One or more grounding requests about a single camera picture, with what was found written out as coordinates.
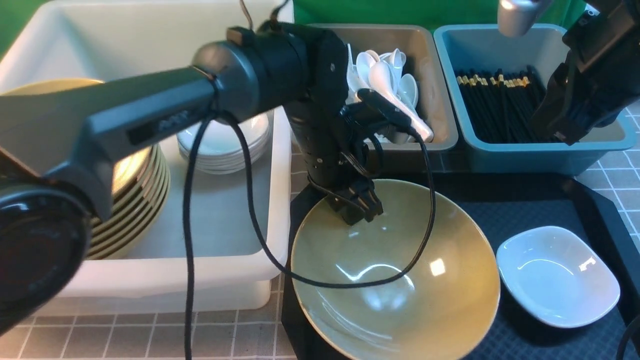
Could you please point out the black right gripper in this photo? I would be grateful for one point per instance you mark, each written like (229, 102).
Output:
(599, 77)

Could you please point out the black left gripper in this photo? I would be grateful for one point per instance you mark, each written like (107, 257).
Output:
(325, 139)

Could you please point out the yellow-green noodle bowl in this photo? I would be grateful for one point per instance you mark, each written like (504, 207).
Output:
(441, 310)

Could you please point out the small white sauce dish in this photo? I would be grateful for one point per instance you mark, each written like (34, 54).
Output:
(557, 278)

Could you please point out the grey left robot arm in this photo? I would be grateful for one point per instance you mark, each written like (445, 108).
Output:
(228, 81)

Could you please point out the pile of black chopsticks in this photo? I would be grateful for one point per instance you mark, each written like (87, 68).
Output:
(500, 104)

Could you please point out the blue chopstick bin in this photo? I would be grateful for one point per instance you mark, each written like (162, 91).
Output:
(482, 47)

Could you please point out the pile of white spoons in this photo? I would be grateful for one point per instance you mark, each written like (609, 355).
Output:
(384, 75)

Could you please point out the large white plastic tub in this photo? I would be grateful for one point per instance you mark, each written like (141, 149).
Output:
(112, 39)

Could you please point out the stack of white dishes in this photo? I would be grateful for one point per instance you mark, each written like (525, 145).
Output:
(220, 151)

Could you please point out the grey spoon bin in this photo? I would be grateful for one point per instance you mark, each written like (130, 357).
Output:
(423, 63)

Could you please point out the stack of yellow bowls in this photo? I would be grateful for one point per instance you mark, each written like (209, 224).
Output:
(135, 200)

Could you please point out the green cloth backdrop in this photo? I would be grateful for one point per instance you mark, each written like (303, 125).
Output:
(429, 14)

